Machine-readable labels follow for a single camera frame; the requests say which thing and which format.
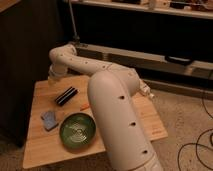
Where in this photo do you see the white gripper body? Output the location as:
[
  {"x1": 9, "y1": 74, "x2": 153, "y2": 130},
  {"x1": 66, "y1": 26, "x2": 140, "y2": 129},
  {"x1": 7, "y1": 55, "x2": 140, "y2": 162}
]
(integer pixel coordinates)
[{"x1": 48, "y1": 67, "x2": 63, "y2": 86}]

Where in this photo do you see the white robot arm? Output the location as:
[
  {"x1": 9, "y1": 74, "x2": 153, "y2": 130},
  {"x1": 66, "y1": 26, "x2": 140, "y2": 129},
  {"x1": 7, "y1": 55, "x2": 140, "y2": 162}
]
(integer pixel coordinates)
[{"x1": 49, "y1": 44, "x2": 163, "y2": 171}]

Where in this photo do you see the metal stand pole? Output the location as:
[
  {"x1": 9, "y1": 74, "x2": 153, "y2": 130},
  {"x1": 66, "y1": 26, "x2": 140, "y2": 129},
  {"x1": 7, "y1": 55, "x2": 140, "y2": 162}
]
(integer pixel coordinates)
[{"x1": 68, "y1": 0, "x2": 86, "y2": 47}]

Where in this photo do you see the orange carrot toy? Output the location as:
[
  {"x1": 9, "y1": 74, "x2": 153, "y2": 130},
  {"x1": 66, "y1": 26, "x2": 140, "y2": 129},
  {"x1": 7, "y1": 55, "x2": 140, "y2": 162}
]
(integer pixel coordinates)
[{"x1": 80, "y1": 103, "x2": 90, "y2": 111}]

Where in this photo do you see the blue sponge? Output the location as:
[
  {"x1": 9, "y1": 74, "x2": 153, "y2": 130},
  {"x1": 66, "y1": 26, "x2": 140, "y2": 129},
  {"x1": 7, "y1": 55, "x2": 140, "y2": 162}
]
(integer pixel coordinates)
[{"x1": 41, "y1": 111, "x2": 58, "y2": 131}]

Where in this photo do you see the wooden folding table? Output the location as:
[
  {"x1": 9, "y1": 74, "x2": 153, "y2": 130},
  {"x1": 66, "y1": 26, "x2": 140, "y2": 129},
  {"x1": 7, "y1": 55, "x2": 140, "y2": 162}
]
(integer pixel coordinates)
[{"x1": 22, "y1": 73, "x2": 169, "y2": 170}]

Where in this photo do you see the green ceramic bowl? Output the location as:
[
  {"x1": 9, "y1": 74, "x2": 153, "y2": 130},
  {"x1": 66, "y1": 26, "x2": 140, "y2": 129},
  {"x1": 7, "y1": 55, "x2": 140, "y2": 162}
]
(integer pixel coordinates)
[{"x1": 59, "y1": 113, "x2": 96, "y2": 149}]

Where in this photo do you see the white tube bottle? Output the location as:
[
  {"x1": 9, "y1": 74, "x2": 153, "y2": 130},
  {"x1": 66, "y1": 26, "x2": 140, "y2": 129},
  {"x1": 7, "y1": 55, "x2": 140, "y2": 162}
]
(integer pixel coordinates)
[{"x1": 139, "y1": 80, "x2": 154, "y2": 99}]

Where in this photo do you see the long grey case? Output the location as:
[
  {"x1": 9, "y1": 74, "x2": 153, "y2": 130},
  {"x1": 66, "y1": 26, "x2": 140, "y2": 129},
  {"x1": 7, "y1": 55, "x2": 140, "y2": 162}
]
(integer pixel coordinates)
[{"x1": 73, "y1": 42, "x2": 213, "y2": 78}]

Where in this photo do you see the wooden shelf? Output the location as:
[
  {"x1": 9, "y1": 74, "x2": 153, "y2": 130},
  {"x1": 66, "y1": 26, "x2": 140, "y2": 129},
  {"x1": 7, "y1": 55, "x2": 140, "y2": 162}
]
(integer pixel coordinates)
[{"x1": 63, "y1": 0, "x2": 213, "y2": 20}]

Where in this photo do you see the black case handle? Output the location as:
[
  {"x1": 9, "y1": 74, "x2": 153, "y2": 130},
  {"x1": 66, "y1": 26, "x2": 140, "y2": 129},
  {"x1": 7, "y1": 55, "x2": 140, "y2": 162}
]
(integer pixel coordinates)
[{"x1": 164, "y1": 56, "x2": 194, "y2": 66}]

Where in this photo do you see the black floor cable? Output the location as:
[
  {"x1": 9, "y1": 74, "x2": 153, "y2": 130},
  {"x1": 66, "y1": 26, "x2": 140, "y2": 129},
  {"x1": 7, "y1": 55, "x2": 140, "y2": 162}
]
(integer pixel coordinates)
[{"x1": 177, "y1": 71, "x2": 213, "y2": 171}]

